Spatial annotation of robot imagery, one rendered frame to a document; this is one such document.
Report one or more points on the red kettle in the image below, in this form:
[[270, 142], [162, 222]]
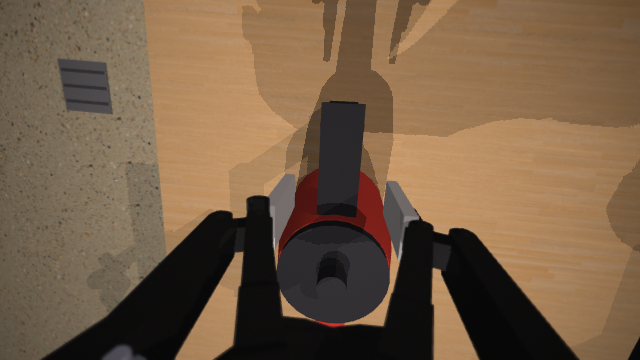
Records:
[[334, 254]]

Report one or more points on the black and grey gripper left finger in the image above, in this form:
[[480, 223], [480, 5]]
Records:
[[153, 321]]

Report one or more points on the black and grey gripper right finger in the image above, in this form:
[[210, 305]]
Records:
[[501, 321]]

